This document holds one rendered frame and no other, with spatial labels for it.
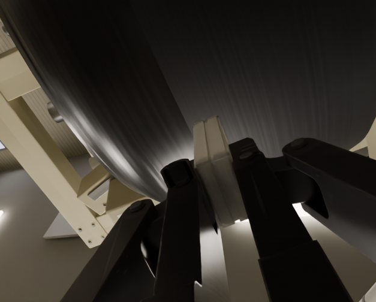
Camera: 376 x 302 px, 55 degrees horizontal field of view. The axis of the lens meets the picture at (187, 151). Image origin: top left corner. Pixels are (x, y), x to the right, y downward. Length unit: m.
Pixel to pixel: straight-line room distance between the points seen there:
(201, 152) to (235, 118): 0.15
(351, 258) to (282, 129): 2.85
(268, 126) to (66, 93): 0.16
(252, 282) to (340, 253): 0.73
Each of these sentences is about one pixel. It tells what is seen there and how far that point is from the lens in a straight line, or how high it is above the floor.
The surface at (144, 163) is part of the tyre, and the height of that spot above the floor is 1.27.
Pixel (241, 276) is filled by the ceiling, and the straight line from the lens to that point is 3.23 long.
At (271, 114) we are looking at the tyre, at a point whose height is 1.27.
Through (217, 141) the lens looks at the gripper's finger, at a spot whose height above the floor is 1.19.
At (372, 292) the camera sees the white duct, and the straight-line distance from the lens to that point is 1.63.
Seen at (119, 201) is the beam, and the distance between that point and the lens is 0.97.
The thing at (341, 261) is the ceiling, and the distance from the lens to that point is 3.14.
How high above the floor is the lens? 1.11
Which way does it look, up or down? 31 degrees up
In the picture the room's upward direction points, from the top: 154 degrees clockwise
